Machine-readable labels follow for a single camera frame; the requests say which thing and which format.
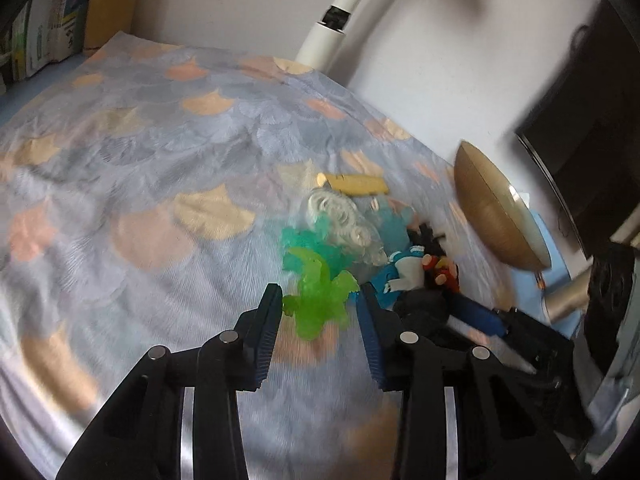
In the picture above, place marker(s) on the scale-patterned table cloth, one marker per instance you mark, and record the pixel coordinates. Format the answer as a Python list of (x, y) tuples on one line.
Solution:
[(165, 185)]

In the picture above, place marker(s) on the green translucent dinosaur toy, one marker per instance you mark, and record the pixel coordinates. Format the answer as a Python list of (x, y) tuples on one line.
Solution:
[(320, 295)]

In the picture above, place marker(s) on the gold bar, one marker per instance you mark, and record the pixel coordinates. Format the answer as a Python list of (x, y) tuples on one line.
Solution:
[(357, 185)]

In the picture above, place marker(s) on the small orange object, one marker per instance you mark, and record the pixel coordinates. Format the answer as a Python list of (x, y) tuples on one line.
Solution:
[(541, 281)]

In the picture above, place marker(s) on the light blue mat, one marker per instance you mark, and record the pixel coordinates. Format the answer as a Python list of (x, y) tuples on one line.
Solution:
[(547, 240)]

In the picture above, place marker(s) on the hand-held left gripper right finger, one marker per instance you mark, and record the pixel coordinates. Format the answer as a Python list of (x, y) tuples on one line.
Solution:
[(371, 340)]

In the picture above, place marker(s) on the gold metal cylinder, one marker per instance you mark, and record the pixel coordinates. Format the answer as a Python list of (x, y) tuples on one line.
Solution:
[(567, 297)]

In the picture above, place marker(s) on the row of books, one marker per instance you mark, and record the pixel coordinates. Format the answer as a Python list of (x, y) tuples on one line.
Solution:
[(47, 30)]

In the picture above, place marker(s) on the blue translucent toy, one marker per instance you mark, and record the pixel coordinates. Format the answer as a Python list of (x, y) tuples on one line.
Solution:
[(390, 225)]

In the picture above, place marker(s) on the gold ribbed bowl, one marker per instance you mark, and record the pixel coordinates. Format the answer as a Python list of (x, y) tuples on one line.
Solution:
[(495, 210)]

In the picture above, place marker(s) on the white pole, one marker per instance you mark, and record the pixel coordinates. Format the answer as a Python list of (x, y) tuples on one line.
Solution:
[(345, 10)]

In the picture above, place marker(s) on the teal translucent toy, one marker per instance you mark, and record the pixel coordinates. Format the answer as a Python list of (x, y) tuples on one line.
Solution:
[(293, 236)]

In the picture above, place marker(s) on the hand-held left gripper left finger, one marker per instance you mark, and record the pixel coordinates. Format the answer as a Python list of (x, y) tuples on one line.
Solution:
[(264, 340)]

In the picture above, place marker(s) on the black-haired red figure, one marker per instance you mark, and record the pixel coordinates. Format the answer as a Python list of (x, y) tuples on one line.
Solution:
[(445, 270)]

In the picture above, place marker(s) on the black monitor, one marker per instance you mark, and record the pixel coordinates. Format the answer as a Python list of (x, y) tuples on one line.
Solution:
[(590, 150)]

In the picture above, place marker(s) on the blue and white figure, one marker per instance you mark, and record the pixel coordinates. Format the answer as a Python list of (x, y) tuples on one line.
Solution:
[(395, 272)]

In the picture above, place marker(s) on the clear curly toy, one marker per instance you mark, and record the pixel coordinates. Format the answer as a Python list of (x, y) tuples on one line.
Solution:
[(345, 220)]

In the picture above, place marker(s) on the yellow pencil box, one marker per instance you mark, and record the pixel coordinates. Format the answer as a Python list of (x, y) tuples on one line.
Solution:
[(110, 17)]

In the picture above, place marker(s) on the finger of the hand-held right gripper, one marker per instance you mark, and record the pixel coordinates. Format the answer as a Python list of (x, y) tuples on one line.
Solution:
[(492, 350), (477, 316)]

